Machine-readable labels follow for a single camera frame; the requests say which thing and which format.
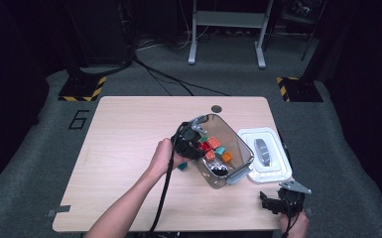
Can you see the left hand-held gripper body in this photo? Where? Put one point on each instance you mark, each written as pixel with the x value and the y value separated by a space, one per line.
pixel 187 140

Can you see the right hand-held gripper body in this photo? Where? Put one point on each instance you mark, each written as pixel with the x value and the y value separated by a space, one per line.
pixel 292 200

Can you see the red building block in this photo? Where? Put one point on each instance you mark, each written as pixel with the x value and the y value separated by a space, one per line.
pixel 205 146

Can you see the green building block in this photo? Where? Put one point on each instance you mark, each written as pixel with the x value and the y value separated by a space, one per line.
pixel 204 139

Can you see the pink building block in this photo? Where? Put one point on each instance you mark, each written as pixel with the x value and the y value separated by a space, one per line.
pixel 210 155

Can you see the large orange-red building block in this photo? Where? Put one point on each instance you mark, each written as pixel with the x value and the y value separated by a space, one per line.
pixel 214 142

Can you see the teal building block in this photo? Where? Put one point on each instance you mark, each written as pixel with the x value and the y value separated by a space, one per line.
pixel 220 151

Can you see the black and white toy piece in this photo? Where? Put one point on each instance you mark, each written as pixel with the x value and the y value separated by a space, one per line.
pixel 219 169

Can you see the small orange building block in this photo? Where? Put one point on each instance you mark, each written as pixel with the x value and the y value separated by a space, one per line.
pixel 226 157

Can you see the clear brown storage box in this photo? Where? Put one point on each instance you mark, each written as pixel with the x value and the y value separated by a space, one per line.
pixel 238 142

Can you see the person's right hand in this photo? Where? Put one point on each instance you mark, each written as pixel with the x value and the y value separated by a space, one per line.
pixel 297 228

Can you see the person's left hand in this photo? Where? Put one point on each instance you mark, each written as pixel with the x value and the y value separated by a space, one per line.
pixel 162 158

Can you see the grey tape strip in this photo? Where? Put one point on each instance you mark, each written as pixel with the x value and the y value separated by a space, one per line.
pixel 61 209
pixel 310 211

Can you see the white box lid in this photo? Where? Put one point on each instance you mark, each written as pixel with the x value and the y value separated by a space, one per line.
pixel 278 172

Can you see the dark round table grommet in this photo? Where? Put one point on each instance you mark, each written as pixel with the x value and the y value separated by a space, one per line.
pixel 216 108

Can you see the black stand base striped edge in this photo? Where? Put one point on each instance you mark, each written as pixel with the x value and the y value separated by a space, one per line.
pixel 79 88
pixel 302 91

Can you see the black equipment cabinet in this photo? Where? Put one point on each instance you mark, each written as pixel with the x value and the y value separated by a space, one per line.
pixel 102 33

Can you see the white metal desk frame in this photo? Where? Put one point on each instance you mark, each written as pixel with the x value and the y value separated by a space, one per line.
pixel 228 19

